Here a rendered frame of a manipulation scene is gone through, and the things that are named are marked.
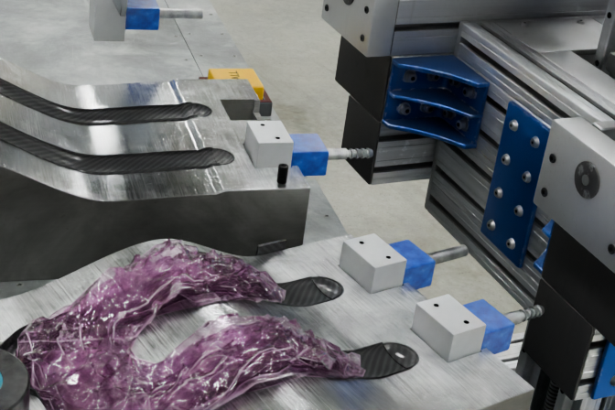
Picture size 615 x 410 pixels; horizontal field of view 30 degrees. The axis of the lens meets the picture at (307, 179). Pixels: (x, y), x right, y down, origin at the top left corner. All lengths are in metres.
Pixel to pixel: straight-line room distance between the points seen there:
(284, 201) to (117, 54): 0.56
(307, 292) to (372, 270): 0.06
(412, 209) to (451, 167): 1.51
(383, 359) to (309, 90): 2.67
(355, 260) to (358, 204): 1.93
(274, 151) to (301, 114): 2.28
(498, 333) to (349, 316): 0.13
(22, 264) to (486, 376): 0.43
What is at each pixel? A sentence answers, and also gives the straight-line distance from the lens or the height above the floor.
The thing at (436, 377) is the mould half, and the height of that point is 0.85.
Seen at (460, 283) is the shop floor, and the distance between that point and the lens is 2.71.
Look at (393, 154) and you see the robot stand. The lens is 1.48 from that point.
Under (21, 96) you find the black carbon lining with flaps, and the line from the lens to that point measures 1.22.
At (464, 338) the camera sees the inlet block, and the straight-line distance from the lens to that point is 0.96.
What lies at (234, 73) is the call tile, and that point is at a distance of 1.48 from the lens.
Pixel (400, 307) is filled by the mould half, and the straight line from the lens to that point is 1.01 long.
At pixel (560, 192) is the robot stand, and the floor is 0.93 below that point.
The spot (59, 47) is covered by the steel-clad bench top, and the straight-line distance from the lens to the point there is 1.62.
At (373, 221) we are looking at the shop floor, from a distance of 2.89.
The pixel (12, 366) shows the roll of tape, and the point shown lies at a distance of 0.76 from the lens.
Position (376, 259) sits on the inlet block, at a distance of 1.02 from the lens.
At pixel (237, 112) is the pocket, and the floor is 0.87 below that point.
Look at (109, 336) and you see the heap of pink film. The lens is 0.88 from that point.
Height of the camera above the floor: 1.41
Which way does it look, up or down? 28 degrees down
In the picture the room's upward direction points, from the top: 8 degrees clockwise
